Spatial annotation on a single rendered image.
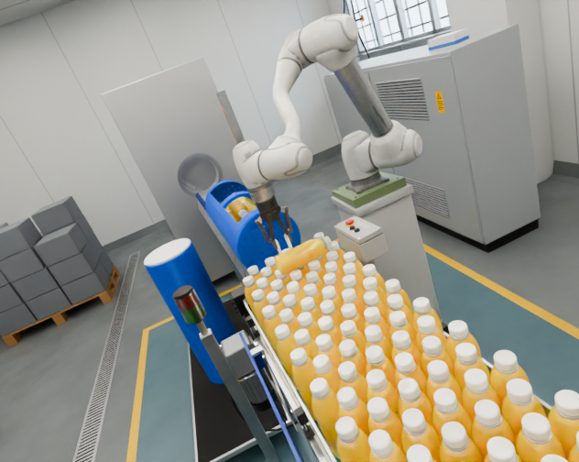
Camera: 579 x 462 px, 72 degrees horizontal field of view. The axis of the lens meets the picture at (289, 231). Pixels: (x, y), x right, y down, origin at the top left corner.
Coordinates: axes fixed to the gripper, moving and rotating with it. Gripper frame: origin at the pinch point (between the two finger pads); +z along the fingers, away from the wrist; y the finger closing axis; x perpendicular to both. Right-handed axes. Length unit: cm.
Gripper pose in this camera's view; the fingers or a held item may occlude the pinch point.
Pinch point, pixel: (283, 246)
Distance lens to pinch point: 151.3
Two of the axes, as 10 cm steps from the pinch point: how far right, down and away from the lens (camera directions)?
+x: 3.5, 2.6, -9.0
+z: 3.4, 8.6, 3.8
